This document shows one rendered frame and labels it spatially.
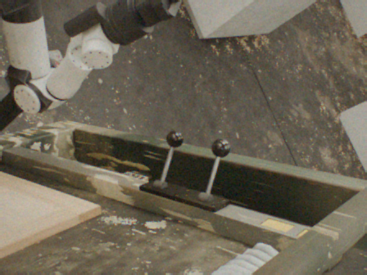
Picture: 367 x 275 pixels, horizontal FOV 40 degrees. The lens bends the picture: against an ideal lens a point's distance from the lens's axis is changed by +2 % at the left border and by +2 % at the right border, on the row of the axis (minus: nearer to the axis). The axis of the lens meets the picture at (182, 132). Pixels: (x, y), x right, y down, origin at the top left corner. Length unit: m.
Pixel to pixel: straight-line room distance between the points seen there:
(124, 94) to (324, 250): 2.72
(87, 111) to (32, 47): 1.61
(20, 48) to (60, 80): 0.12
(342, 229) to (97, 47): 0.77
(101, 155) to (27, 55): 0.42
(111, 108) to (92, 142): 1.40
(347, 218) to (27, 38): 0.96
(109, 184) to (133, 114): 1.89
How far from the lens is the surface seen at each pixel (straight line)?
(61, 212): 1.05
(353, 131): 4.82
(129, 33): 1.05
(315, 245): 0.36
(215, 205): 0.95
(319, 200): 1.10
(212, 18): 3.65
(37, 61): 1.26
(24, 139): 1.52
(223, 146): 0.96
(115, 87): 3.02
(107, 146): 1.49
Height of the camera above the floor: 2.17
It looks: 43 degrees down
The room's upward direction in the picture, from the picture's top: 60 degrees clockwise
